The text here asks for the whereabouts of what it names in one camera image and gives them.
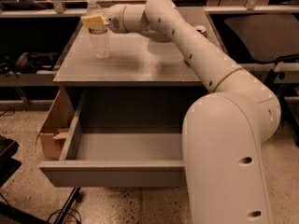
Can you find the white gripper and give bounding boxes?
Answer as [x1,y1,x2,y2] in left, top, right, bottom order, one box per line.
[80,5,126,34]

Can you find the clear plastic water bottle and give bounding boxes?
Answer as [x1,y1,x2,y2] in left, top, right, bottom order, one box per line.
[87,0,109,59]

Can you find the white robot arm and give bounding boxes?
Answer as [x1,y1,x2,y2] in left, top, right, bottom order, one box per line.
[81,0,281,224]

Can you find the grey counter cabinet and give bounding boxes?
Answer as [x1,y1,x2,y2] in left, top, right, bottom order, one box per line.
[53,7,240,123]

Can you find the grey open top drawer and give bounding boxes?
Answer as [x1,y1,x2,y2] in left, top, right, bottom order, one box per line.
[40,90,186,187]

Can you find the white ceramic bowl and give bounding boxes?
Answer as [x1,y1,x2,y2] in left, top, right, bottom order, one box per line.
[141,29,170,42]

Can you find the dark items under left shelf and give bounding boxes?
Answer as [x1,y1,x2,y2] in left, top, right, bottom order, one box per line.
[0,52,59,75]

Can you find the red soda can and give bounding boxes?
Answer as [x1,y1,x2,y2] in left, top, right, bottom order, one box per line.
[194,25,207,37]

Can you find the brown cardboard box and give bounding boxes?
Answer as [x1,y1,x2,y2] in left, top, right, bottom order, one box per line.
[38,91,74,160]

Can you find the black office chair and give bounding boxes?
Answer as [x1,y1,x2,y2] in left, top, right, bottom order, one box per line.
[210,13,299,96]

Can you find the grey metal shelf rail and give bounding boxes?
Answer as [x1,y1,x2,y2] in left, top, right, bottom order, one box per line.
[0,0,299,19]

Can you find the black stand base with cables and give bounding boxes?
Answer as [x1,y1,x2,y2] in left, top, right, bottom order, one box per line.
[0,136,82,224]

